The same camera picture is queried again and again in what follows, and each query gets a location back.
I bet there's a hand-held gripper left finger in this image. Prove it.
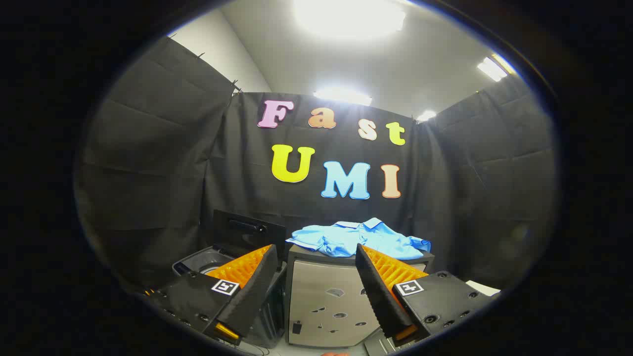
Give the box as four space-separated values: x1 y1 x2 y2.
142 244 279 346

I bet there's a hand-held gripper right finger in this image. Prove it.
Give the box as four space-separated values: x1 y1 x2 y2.
355 243 496 347

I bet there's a dark washing machine lid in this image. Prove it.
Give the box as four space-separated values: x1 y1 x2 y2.
213 210 287 263

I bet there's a light blue polo shirt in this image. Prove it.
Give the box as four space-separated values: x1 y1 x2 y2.
286 218 432 261

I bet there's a grey washing machine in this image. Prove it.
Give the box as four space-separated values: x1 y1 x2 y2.
172 246 288 349

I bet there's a grey cabinet with dark top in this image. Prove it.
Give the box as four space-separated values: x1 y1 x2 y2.
286 243 436 348

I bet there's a black backdrop cloth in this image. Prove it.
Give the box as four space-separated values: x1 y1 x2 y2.
74 36 559 297

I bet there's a large ceiling light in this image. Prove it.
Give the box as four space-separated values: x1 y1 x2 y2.
292 0 407 38

